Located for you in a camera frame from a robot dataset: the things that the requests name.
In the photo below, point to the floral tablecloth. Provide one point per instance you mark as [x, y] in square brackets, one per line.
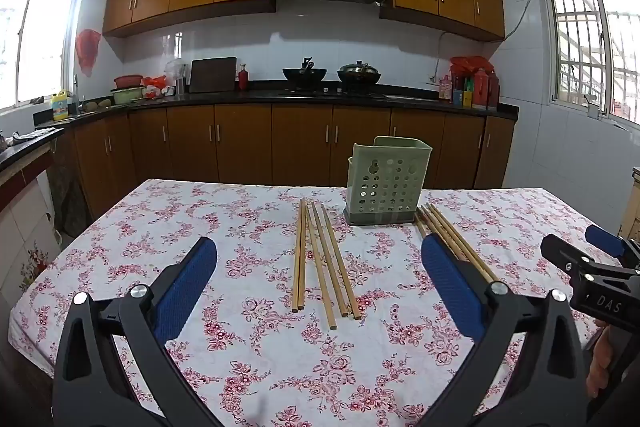
[225, 217]

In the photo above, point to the black wok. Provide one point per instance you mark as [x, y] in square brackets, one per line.
[305, 76]

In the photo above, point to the hanging red plastic bag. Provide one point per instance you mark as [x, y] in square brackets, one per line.
[88, 49]

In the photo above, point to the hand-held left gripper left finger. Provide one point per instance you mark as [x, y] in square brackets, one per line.
[185, 287]

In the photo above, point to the crumpled red bag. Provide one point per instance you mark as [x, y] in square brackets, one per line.
[154, 82]

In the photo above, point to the dark pot with lid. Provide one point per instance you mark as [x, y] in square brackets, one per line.
[359, 74]

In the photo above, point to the grey rag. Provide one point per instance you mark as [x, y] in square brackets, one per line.
[35, 136]

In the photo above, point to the red basin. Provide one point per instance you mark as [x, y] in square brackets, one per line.
[128, 81]

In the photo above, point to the sliding window without bars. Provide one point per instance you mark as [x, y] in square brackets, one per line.
[45, 32]

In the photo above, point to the person's right hand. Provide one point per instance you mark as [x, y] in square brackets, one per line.
[602, 362]

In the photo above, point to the green chopstick holder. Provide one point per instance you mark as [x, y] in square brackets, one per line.
[385, 187]

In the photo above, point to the colourful seasoning boxes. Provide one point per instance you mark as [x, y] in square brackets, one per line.
[462, 94]

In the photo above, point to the barred window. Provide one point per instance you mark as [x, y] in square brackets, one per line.
[575, 32]

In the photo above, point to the gas stove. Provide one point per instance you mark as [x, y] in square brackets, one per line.
[330, 92]

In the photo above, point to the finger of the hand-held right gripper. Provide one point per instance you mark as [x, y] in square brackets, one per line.
[562, 252]
[602, 237]

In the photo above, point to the clear plastic bag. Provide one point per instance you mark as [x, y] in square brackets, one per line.
[175, 69]

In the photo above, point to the wooden base cabinets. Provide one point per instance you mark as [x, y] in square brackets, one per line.
[250, 142]

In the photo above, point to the small red bottle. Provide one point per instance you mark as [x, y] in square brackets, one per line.
[243, 79]

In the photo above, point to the pink bottle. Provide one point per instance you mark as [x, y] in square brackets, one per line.
[445, 89]

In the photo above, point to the black stone countertop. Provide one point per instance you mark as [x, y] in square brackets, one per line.
[225, 97]

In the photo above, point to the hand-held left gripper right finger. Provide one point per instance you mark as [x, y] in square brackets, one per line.
[450, 287]

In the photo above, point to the yellow detergent bottle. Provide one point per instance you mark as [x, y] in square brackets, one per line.
[60, 107]

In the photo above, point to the green basin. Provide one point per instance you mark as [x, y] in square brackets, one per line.
[127, 96]

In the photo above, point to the dark cutting board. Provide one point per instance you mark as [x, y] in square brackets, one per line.
[212, 74]

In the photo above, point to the red oil bottles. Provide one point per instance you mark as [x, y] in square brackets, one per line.
[482, 89]

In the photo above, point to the large red plastic bag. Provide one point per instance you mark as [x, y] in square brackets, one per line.
[470, 64]

